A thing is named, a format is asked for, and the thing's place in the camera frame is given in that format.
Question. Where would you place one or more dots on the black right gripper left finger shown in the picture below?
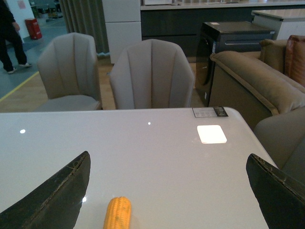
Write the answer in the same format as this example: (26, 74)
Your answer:
(56, 203)

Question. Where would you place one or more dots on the grey chair near table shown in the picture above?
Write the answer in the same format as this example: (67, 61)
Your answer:
(281, 134)

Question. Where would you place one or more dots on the person in black clothes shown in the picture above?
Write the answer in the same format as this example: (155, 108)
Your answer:
(9, 32)

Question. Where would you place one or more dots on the dark kitchen counter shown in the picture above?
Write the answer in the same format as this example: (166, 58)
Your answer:
(181, 21)

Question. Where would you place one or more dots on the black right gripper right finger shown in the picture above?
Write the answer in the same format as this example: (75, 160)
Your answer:
(281, 198)

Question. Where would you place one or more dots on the beige right dining chair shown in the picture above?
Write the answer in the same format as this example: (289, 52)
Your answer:
(152, 74)

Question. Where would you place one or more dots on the yellow corn cob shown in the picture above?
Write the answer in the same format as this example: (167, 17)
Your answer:
(118, 214)

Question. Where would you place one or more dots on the red trash bin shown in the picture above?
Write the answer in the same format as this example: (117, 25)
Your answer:
(33, 28)

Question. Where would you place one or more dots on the brown leather cushion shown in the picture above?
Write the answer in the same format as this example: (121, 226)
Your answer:
(295, 59)

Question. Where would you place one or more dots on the white microwave oven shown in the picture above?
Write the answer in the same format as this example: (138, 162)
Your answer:
(157, 2)

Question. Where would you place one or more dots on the beige dining chair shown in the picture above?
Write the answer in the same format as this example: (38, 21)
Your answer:
(68, 68)
(152, 74)

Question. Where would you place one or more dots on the black white table sticker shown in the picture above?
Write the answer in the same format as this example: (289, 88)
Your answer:
(210, 112)

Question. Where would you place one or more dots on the brown sofa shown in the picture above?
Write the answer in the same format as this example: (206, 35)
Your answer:
(254, 83)

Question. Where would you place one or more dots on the beige left dining chair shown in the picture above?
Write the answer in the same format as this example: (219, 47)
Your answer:
(68, 68)

